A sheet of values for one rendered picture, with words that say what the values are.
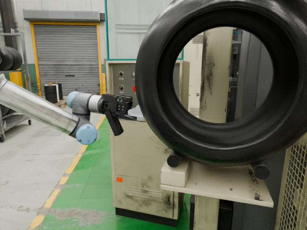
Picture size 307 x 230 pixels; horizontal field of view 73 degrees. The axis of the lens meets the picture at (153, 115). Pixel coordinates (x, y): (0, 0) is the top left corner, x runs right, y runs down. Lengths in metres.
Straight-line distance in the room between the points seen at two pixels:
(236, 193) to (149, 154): 0.89
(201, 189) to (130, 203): 1.11
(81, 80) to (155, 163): 8.72
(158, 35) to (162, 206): 1.36
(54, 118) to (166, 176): 0.43
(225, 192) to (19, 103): 0.73
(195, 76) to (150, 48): 3.52
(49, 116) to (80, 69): 9.30
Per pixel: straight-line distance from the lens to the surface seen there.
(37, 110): 0.76
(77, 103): 0.91
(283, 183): 1.22
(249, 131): 0.94
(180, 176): 0.76
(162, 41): 0.66
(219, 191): 0.80
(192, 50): 4.15
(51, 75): 10.43
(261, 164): 0.75
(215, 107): 1.05
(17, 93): 0.76
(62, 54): 10.25
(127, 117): 0.81
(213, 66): 1.03
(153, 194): 1.72
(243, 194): 0.81
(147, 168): 1.62
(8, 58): 4.62
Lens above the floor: 1.22
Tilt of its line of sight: 13 degrees down
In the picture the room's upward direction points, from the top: straight up
